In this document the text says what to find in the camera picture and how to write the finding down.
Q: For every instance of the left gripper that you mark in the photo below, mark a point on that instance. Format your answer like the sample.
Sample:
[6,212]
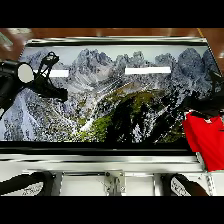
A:
[50,90]

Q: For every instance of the red T-shirt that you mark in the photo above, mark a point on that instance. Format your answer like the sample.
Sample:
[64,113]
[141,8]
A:
[206,140]

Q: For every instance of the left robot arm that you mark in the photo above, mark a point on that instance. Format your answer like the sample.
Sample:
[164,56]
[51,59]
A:
[10,80]

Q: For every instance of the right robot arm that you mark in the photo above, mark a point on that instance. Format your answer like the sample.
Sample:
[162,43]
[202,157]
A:
[206,103]

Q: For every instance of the silver frame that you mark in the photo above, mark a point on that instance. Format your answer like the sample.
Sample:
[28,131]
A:
[100,163]

